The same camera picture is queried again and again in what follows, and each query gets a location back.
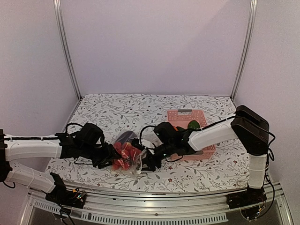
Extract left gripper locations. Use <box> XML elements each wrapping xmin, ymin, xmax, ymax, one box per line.
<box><xmin>80</xmin><ymin>142</ymin><xmax>121</xmax><ymax>169</ymax></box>

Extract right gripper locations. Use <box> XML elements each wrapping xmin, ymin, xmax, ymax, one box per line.
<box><xmin>136</xmin><ymin>141</ymin><xmax>175</xmax><ymax>172</ymax></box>

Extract clear zip top bag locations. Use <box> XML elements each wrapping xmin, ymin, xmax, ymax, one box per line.
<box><xmin>110</xmin><ymin>130</ymin><xmax>160</xmax><ymax>178</ymax></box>

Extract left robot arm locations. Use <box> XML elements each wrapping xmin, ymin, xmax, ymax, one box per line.
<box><xmin>0</xmin><ymin>123</ymin><xmax>121</xmax><ymax>203</ymax></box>

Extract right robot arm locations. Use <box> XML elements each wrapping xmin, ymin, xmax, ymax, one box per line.
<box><xmin>142</xmin><ymin>105</ymin><xmax>276</xmax><ymax>208</ymax></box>

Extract dark purple fake eggplant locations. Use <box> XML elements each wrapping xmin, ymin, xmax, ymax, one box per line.
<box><xmin>118</xmin><ymin>131</ymin><xmax>137</xmax><ymax>143</ymax></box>

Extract green fake vegetable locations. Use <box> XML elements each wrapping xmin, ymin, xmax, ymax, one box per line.
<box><xmin>176</xmin><ymin>120</ymin><xmax>201</xmax><ymax>131</ymax></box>

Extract pink plastic basket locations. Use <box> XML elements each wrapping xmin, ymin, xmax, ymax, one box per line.
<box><xmin>167</xmin><ymin>109</ymin><xmax>216</xmax><ymax>161</ymax></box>

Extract floral table mat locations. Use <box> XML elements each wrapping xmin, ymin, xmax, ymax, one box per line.
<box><xmin>46</xmin><ymin>94</ymin><xmax>263</xmax><ymax>193</ymax></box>

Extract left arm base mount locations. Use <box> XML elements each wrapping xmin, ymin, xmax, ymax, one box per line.
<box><xmin>45</xmin><ymin>187</ymin><xmax>87</xmax><ymax>209</ymax></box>

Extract aluminium front rail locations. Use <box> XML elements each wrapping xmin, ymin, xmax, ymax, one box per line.
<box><xmin>20</xmin><ymin>182</ymin><xmax>294</xmax><ymax>225</ymax></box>

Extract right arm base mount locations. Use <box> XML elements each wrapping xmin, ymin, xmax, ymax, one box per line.
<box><xmin>226</xmin><ymin>187</ymin><xmax>267</xmax><ymax>220</ymax></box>

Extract left aluminium frame post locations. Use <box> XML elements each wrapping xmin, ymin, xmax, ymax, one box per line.
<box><xmin>53</xmin><ymin>0</ymin><xmax>82</xmax><ymax>101</ymax></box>

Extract aluminium frame post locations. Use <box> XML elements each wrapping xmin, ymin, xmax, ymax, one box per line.
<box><xmin>230</xmin><ymin>0</ymin><xmax>258</xmax><ymax>102</ymax></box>
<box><xmin>53</xmin><ymin>0</ymin><xmax>82</xmax><ymax>101</ymax></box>

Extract right aluminium frame post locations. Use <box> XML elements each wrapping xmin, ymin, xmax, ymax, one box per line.
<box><xmin>230</xmin><ymin>0</ymin><xmax>258</xmax><ymax>102</ymax></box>

